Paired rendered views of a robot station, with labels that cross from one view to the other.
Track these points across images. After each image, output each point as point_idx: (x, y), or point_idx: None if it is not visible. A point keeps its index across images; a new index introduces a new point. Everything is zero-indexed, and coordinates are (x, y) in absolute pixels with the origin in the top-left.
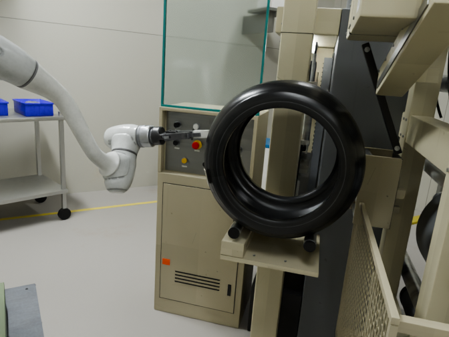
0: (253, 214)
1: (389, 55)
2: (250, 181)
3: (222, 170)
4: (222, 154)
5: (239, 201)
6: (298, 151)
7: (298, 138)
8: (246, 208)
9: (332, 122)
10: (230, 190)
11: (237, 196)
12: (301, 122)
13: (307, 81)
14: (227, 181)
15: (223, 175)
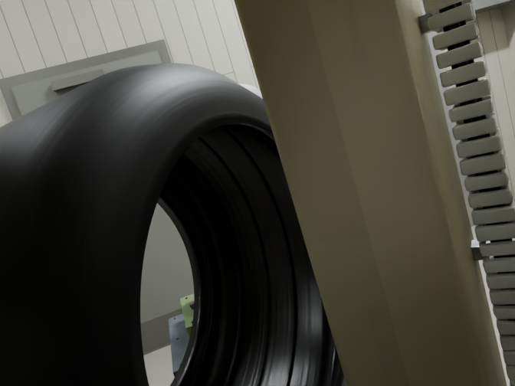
0: (174, 378)
1: None
2: (329, 339)
3: (191, 269)
4: (184, 241)
5: (197, 341)
6: (366, 330)
7: (312, 265)
8: (188, 360)
9: None
10: (201, 312)
11: (313, 354)
12: (291, 196)
13: (238, 8)
14: (204, 294)
15: (193, 279)
